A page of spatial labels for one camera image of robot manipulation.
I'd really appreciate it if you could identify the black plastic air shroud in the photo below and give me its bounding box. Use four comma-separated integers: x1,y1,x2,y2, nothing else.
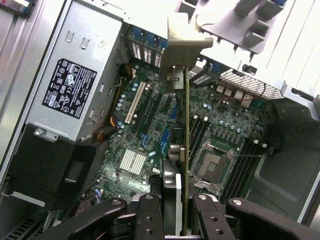
6,121,99,211

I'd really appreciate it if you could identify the white PCI expansion slot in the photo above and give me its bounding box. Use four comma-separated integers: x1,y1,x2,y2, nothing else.
124,80,146,125

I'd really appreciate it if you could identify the green motherboard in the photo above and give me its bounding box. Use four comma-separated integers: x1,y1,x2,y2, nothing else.
74,56,279,219

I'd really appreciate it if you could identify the red black twisted wire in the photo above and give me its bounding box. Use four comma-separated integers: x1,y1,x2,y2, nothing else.
219,81,266,104

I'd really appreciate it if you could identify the CPU socket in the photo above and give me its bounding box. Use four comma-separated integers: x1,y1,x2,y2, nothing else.
189,138,241,189

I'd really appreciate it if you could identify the open PC case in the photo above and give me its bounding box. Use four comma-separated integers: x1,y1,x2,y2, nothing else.
0,0,320,240

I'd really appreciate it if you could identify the black yellow braided power cable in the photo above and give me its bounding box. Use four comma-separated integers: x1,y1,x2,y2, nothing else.
93,62,134,141

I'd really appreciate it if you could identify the silver chipset heatsink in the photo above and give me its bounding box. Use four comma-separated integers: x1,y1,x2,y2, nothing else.
119,148,147,175

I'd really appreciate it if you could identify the grey power supply unit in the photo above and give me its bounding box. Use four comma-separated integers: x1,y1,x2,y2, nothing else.
24,0,126,144

